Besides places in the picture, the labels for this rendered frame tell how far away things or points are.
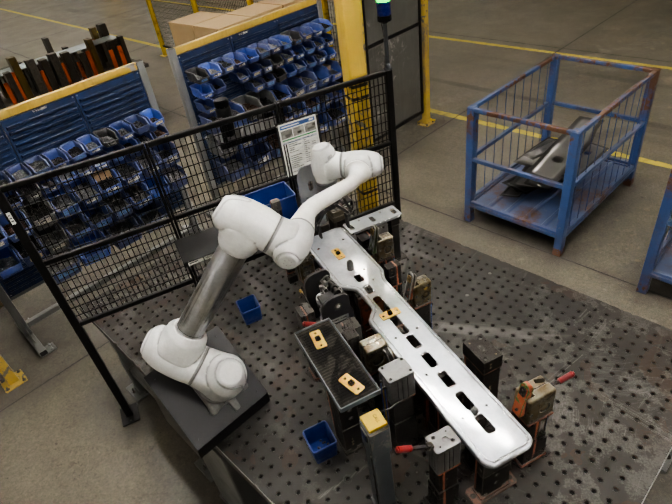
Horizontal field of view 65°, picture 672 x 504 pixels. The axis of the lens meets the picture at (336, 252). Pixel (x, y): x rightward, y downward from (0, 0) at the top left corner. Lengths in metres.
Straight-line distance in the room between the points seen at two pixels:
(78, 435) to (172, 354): 1.66
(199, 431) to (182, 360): 0.35
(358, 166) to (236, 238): 0.63
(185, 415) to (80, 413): 1.53
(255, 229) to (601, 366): 1.50
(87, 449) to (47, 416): 0.43
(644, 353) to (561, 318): 0.34
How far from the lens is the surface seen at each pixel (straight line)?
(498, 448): 1.76
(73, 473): 3.40
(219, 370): 1.95
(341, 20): 2.74
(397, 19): 5.26
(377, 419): 1.61
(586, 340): 2.51
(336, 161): 2.13
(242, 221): 1.65
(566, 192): 3.75
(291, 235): 1.66
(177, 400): 2.20
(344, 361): 1.76
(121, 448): 3.35
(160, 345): 1.97
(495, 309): 2.59
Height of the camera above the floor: 2.48
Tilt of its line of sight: 37 degrees down
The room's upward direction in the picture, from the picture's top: 9 degrees counter-clockwise
